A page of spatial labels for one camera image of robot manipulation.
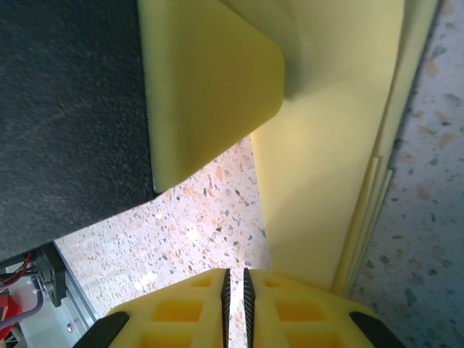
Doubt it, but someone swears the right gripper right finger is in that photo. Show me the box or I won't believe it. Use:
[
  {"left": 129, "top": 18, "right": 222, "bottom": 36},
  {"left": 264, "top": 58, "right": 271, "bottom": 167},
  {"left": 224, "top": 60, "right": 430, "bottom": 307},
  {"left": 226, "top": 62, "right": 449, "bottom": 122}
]
[{"left": 242, "top": 267, "right": 407, "bottom": 348}]

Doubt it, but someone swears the red plastic connector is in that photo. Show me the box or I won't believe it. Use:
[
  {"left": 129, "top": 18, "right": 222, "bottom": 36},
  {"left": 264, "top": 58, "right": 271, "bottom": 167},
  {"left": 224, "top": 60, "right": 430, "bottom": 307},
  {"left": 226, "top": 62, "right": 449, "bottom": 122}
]
[{"left": 0, "top": 294, "right": 20, "bottom": 329}]

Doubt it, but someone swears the red power wire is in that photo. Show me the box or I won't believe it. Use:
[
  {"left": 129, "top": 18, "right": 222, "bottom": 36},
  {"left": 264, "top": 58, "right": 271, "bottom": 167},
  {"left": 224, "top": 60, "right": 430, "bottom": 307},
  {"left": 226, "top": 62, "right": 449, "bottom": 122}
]
[{"left": 0, "top": 252, "right": 34, "bottom": 278}]

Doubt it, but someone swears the aluminium mounting rail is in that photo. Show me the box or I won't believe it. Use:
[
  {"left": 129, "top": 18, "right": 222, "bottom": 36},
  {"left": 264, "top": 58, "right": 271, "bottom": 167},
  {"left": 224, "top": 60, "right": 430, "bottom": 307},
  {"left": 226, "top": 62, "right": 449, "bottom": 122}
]
[{"left": 17, "top": 241, "right": 99, "bottom": 348}]

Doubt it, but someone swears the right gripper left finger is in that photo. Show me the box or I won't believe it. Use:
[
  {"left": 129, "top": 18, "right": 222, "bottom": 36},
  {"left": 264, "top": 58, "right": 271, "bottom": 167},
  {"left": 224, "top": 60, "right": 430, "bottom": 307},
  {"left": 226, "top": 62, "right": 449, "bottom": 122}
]
[{"left": 73, "top": 267, "right": 232, "bottom": 348}]

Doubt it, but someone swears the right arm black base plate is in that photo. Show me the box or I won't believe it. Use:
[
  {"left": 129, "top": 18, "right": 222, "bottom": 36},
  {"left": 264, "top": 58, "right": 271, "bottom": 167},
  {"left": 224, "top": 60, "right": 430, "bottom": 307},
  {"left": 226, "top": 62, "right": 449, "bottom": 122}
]
[{"left": 34, "top": 241, "right": 68, "bottom": 309}]

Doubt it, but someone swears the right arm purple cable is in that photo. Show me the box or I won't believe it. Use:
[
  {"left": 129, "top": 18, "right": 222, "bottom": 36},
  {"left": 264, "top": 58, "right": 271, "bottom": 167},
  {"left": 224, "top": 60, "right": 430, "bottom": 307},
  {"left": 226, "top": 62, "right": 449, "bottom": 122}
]
[{"left": 0, "top": 288, "right": 41, "bottom": 327}]

